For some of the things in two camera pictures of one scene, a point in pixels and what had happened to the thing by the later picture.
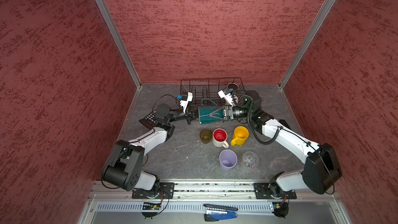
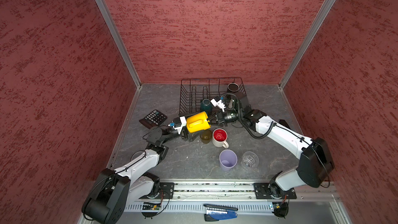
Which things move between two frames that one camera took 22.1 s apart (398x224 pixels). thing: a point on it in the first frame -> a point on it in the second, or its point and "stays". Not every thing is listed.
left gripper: x=188 y=116 -> x=185 y=134
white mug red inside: x=219 y=137 stays
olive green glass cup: x=205 y=135 stays
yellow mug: x=240 y=135 -> x=197 y=122
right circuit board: x=281 y=209 stays
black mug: x=233 y=86 stays
